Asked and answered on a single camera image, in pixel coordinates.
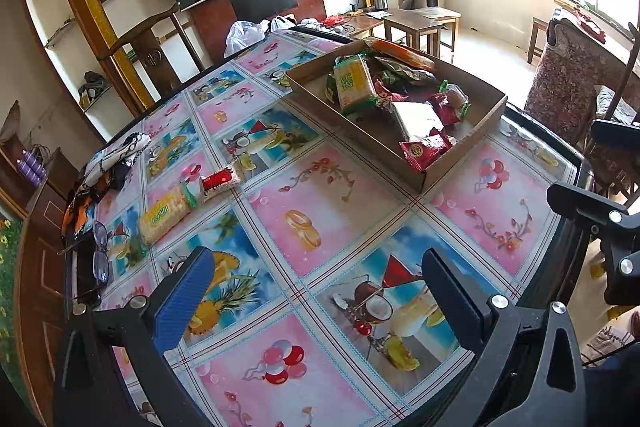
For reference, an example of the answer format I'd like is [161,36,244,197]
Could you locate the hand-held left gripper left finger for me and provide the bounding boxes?
[52,246,217,427]

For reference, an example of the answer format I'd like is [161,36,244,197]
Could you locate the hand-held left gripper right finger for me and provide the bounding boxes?
[421,248,586,427]

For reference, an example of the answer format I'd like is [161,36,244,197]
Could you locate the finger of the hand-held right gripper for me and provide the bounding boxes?
[546,182,640,305]
[591,119,640,145]

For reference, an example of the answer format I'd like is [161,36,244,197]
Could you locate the shallow cardboard box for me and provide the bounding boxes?
[286,38,508,194]

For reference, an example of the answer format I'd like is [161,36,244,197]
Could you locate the red figure print snack packet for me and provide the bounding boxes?
[399,129,458,172]

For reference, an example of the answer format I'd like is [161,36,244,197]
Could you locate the silver foil snack packet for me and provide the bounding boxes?
[387,101,446,142]

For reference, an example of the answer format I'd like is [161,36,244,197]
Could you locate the dark red snack packet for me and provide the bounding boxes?
[372,77,416,105]

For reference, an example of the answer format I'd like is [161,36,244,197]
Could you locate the orange cracker packet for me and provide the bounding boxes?
[367,38,437,72]

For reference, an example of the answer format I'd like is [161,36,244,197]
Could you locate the yellow cracker packet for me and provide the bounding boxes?
[332,54,379,115]
[137,183,201,248]

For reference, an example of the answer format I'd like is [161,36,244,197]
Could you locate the patterned armchair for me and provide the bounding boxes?
[522,4,640,202]

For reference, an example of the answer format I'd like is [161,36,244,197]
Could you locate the eyeglasses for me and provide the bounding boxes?
[57,221,113,293]

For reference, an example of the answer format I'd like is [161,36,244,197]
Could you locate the black flat case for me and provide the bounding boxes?
[72,237,101,303]

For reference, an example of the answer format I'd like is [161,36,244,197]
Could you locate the red white candy packet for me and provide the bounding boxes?
[199,164,246,198]

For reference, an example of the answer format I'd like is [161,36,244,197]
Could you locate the wooden stool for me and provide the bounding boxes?
[526,17,551,65]

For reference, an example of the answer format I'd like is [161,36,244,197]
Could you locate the orange black cloth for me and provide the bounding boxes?
[60,167,131,238]

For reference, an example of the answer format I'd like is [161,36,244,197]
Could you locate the dark wooden cabinet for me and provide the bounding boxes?
[0,139,81,408]

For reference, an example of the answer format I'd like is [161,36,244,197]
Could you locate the black white patterned scarf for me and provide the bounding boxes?
[82,132,152,188]

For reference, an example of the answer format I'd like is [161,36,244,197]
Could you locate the person's blue trousers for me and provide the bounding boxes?
[582,347,640,427]

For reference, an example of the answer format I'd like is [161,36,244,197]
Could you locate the small wooden table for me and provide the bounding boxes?
[384,7,462,64]

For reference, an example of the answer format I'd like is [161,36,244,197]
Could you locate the wooden chair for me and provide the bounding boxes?
[102,4,211,105]

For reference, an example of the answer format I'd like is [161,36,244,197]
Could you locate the reddish wooden television stand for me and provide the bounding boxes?
[192,0,328,62]

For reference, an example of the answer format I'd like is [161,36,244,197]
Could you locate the white black plastic bag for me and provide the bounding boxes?
[269,14,300,34]

